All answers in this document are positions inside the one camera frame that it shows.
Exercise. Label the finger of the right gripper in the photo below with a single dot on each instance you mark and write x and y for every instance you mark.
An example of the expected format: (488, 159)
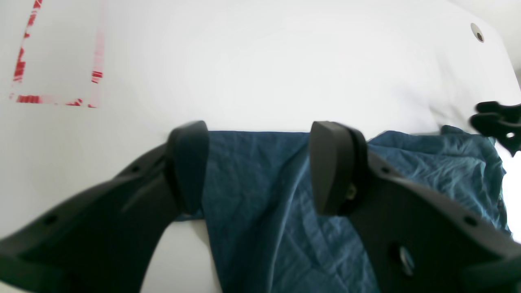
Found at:
(501, 122)

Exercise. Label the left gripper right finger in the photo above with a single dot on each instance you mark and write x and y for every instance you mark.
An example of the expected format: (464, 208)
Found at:
(417, 240)

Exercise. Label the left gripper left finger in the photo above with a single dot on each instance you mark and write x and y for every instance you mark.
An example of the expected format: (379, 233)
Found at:
(102, 239)

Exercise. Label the dark navy t-shirt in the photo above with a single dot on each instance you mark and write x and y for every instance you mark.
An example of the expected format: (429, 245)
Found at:
(291, 212)

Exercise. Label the red tape rectangle marking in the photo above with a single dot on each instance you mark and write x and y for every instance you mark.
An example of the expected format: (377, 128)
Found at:
(61, 54)

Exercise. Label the right table cable grommet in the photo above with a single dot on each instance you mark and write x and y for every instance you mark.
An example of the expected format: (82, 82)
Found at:
(477, 32)

